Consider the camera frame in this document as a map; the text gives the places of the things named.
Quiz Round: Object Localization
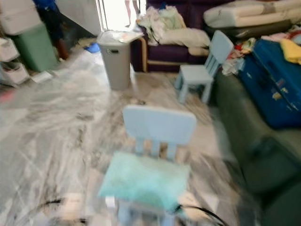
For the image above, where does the teal dotted plush pillow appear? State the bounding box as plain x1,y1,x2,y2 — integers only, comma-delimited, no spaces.
98,151,191,213

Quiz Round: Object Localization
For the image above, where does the purple fabric sofa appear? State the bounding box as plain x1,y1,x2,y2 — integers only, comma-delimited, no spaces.
131,0,301,73

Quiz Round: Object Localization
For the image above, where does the green leather sofa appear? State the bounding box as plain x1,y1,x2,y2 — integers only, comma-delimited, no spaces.
212,71,301,226

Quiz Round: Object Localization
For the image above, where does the white paper sheet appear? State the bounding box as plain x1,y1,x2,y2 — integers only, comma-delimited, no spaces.
31,71,53,84

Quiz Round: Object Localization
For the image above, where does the green plastic bin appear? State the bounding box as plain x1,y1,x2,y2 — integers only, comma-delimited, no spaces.
12,24,59,73

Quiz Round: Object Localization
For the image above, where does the white storage rack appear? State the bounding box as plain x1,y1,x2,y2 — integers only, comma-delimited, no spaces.
0,0,43,88

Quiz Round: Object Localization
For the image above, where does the person in blue clothes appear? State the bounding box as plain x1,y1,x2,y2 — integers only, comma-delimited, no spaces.
33,0,69,61

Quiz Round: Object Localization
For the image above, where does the small blue object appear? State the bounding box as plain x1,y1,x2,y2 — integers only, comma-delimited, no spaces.
85,42,102,54

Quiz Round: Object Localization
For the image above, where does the grey plastic trash bin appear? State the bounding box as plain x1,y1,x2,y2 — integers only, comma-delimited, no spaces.
97,31,132,92

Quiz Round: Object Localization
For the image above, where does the white papers stack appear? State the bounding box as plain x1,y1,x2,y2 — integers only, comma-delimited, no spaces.
103,30,144,44

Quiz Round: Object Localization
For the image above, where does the light blue child chair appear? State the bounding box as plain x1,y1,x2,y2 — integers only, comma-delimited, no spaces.
115,105,198,226
174,30,235,104

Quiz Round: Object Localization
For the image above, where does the pastel clothes pile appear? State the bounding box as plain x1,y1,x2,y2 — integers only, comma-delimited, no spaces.
136,6,186,45

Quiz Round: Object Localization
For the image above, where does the cream cushion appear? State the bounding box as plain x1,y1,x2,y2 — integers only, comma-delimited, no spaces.
158,27,212,49

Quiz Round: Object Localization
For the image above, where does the colourful clothes pile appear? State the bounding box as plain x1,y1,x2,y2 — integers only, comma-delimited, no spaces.
222,32,301,76

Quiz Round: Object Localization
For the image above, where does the beige folded mattress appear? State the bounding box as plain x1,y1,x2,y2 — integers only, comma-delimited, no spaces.
203,0,301,29

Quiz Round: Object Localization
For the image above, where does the blue suitcase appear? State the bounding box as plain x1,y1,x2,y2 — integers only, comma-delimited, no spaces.
238,39,301,130

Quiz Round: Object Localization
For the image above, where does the yellow cloth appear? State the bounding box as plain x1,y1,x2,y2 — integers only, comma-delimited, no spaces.
280,39,301,65

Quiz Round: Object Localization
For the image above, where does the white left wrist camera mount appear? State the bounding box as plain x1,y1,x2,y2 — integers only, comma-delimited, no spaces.
61,192,86,221

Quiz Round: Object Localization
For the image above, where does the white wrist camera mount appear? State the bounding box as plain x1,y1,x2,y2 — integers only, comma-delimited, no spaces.
61,192,86,221
179,191,212,219

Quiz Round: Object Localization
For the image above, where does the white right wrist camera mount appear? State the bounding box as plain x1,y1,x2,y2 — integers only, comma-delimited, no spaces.
179,191,212,219

